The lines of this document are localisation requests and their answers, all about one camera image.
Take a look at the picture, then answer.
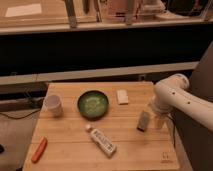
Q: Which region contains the white paper cup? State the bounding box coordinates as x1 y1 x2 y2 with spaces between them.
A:
44 95 63 117

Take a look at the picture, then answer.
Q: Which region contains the orange carrot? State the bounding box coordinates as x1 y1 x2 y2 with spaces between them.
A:
31 137 48 163

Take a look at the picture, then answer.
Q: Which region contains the white squeeze bottle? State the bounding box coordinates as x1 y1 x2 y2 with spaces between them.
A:
85 124 117 157

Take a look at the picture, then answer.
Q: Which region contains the green bowl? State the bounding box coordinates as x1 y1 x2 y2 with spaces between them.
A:
77 90 109 120

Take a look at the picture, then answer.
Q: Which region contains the black cable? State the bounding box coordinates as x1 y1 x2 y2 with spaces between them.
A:
0 108 42 121

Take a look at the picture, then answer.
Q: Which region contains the grey chalkboard eraser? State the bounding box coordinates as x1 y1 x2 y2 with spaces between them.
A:
137 111 150 132

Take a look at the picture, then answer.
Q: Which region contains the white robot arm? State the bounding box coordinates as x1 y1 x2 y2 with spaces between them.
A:
149 74 213 131

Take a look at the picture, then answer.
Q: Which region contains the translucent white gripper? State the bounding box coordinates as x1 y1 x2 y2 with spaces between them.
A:
148 98 169 130

